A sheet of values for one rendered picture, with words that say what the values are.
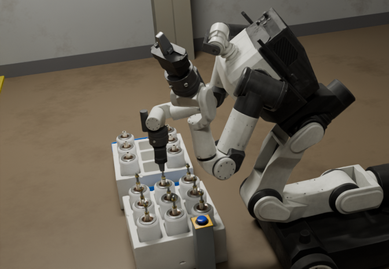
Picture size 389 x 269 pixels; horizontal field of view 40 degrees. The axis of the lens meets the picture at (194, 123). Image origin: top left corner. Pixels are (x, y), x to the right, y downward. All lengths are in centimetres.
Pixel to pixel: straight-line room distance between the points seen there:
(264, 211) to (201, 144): 56
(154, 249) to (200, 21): 291
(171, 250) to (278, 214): 48
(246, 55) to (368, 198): 84
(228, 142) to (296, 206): 58
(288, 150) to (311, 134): 10
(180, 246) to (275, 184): 48
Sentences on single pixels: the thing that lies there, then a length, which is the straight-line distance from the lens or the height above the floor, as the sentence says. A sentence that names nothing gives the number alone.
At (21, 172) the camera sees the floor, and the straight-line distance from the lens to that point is 330.
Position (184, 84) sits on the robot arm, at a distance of 151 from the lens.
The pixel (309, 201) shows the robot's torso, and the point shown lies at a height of 30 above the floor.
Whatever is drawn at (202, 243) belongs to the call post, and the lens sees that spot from 212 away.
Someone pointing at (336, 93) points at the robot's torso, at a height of 76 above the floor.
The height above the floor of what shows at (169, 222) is 24.
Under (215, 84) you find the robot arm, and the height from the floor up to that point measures 76.
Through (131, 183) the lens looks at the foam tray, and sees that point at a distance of 269.
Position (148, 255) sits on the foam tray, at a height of 12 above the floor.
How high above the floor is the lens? 159
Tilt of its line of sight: 27 degrees down
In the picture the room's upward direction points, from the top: 5 degrees counter-clockwise
